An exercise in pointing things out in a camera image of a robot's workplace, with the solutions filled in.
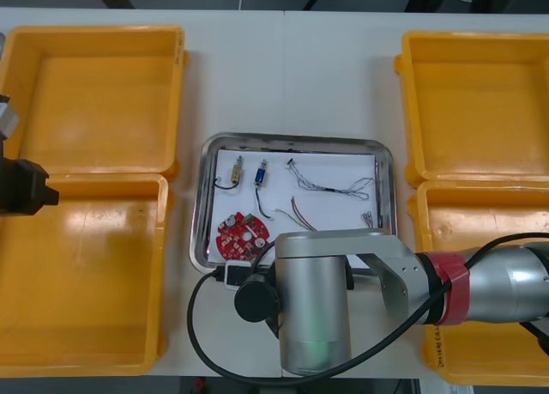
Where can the metal solenoid blue label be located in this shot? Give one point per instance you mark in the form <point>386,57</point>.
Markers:
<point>260,176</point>

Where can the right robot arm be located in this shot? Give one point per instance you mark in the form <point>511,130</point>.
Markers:
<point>309,304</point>

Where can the white sheet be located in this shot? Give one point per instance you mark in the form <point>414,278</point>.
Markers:
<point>334,213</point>

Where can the steel tray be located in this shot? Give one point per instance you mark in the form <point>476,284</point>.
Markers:
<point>201,196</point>

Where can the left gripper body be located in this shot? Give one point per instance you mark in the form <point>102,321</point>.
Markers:
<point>21,188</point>

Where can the round red circuit board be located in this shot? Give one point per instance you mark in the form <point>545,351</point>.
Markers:
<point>231,244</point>

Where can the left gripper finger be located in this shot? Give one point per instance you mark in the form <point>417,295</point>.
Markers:
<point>50,196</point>

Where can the yellow-orange bin with handwriting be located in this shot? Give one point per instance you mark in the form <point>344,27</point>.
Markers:
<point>472,213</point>

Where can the metal solenoid pale label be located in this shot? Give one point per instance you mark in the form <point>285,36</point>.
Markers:
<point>235,173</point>

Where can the yellow-orange plastic bin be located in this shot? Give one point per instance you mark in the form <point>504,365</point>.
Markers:
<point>107,89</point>
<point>472,110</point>
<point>86,282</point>

